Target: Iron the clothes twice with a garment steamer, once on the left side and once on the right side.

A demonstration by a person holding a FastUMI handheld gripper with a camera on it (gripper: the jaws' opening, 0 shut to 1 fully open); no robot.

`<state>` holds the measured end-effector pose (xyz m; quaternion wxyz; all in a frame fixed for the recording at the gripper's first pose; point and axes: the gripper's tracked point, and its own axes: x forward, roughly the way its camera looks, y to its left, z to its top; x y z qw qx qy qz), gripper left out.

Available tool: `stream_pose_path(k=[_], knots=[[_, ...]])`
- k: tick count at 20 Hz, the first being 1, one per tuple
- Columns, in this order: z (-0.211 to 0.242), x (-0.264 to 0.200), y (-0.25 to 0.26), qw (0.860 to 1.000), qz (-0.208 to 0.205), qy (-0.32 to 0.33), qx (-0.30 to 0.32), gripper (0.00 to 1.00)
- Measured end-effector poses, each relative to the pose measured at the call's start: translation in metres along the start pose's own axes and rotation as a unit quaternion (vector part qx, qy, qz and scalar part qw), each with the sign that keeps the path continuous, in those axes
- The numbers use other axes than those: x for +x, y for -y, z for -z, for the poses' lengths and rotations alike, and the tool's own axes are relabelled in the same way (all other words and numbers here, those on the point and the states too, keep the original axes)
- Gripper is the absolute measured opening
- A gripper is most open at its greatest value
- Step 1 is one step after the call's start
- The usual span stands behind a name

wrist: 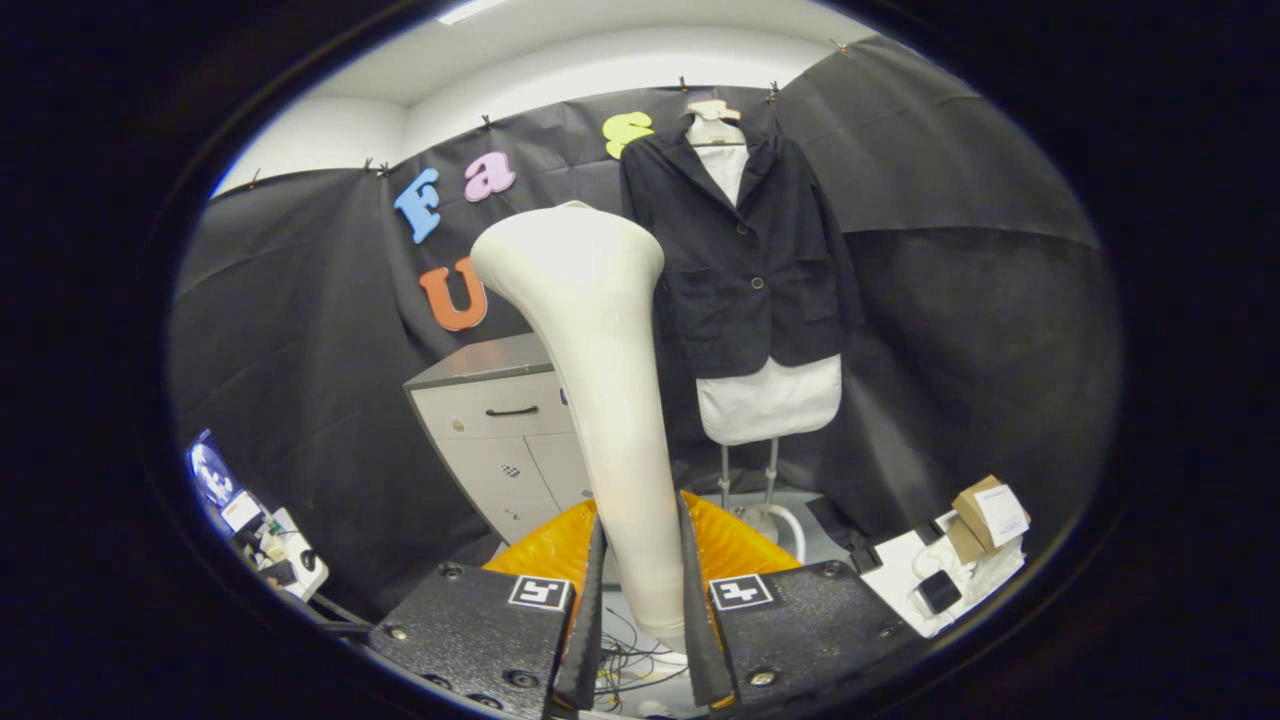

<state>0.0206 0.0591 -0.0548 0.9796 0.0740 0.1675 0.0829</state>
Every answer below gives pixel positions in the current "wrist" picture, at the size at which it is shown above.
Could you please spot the white cluttered side desk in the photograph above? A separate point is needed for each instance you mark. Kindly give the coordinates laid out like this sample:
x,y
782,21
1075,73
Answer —
x,y
295,560

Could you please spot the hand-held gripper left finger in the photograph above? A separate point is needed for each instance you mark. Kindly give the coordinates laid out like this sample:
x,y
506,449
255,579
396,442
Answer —
x,y
590,640

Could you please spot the grey drawer cabinet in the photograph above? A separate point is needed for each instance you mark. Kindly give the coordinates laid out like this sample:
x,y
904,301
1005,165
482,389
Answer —
x,y
480,450

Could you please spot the white board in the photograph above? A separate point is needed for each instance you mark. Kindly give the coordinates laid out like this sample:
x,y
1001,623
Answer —
x,y
895,580

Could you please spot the black backdrop cloth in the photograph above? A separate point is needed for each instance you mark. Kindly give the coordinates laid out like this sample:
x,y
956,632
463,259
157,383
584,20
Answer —
x,y
1000,350

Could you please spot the small black device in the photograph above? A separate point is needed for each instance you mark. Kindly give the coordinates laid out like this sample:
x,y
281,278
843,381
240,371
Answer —
x,y
938,592

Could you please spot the black blazer jacket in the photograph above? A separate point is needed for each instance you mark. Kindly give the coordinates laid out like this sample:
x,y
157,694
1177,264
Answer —
x,y
740,300

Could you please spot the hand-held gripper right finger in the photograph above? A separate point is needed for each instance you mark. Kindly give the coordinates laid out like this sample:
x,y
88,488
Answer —
x,y
697,640

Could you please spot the brown cardboard box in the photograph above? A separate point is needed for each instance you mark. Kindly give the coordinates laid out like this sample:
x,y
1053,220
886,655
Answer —
x,y
985,515

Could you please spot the white garment steamer head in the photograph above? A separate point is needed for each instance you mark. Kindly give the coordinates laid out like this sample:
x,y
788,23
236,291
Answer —
x,y
600,400

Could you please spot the ceiling light panel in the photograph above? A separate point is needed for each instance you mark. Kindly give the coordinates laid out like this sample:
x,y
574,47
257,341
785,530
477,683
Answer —
x,y
470,10

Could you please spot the white dress form mannequin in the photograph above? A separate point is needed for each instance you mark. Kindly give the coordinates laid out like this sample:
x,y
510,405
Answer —
x,y
770,405

